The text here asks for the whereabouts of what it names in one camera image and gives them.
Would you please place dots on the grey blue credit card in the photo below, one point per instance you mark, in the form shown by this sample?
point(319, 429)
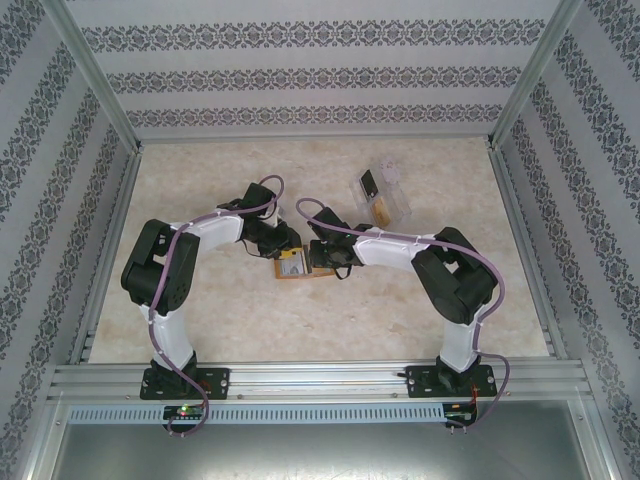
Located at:
point(292, 266)

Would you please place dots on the orange card holder wallet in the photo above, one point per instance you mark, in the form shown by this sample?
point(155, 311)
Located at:
point(321, 273)

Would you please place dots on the clear acrylic tiered card stand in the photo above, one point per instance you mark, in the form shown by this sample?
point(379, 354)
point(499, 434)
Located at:
point(400, 205)

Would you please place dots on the white pink patterned credit card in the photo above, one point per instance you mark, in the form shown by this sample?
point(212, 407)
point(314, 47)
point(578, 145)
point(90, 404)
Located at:
point(389, 171)

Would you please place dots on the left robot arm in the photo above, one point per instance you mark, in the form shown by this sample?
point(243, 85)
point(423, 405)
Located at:
point(170, 330)

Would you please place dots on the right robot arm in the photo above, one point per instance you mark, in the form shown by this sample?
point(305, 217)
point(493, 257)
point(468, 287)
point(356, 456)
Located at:
point(460, 340)

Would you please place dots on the gold credit card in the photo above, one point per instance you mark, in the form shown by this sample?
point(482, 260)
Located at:
point(381, 211)

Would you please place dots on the black credit card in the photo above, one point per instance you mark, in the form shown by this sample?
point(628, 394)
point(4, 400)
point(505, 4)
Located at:
point(370, 184)

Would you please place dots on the grey metal bottom panel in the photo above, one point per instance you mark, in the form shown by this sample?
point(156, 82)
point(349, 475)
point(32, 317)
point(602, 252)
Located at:
point(320, 455)

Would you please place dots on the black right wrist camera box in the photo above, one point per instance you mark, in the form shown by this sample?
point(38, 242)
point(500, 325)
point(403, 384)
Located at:
point(327, 222)

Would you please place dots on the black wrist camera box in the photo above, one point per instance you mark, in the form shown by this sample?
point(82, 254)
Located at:
point(259, 197)
point(327, 222)

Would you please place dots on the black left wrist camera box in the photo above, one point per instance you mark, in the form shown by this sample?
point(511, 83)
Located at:
point(259, 197)

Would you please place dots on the aluminium mounting rail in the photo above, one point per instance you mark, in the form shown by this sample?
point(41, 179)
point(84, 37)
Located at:
point(320, 382)

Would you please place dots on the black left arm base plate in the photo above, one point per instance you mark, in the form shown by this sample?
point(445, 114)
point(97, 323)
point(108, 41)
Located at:
point(220, 382)

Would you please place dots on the aluminium left side rail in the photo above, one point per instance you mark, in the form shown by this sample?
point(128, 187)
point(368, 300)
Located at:
point(120, 210)

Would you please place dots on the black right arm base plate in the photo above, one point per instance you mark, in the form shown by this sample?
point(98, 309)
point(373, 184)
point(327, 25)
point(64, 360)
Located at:
point(417, 387)

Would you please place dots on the aluminium right side rail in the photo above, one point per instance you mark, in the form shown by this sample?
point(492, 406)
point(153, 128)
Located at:
point(520, 225)

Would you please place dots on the aluminium left frame post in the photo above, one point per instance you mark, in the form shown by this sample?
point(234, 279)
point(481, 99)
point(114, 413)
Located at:
point(94, 75)

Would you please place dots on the aluminium frame post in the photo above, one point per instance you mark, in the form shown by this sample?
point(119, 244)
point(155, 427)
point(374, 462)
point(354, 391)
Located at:
point(534, 75)
point(94, 75)

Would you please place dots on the aluminium right frame post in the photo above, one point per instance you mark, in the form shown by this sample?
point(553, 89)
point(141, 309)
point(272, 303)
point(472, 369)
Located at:
point(534, 75)

